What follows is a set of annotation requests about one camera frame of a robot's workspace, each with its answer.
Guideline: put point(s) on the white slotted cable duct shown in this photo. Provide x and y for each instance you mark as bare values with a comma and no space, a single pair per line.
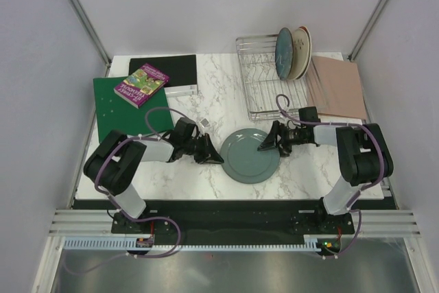
309,244

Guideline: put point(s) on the dark blue speckled plate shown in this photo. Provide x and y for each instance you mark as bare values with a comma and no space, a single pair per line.
284,53

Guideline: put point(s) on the black mat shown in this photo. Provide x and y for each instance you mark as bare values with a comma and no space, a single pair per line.
181,70

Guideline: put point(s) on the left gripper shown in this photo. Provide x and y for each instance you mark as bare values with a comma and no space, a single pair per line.
209,155

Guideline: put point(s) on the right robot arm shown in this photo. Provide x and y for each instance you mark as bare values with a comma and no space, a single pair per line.
363,156

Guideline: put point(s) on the aluminium rail frame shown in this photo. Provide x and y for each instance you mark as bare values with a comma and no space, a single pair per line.
369,223

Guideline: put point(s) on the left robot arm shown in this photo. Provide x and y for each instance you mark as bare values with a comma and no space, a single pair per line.
114,163

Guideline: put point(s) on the purple children's book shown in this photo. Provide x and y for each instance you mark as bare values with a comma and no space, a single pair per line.
141,85

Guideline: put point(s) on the pink mat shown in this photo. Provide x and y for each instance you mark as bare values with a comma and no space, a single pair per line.
334,88

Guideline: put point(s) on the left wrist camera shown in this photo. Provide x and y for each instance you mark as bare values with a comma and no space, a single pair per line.
205,123

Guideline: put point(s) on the pink and cream plate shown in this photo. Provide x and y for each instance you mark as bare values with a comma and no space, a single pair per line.
302,52

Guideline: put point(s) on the green mat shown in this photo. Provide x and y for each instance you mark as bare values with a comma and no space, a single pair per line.
114,113

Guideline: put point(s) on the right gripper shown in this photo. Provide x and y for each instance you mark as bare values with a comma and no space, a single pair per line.
271,141

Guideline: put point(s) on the metal wire dish rack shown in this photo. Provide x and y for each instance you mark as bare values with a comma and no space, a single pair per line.
256,56

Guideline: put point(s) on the grey-green rimmed plate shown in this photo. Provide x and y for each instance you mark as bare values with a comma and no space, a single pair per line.
242,160

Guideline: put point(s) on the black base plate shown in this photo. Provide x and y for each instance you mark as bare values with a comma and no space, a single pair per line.
157,208

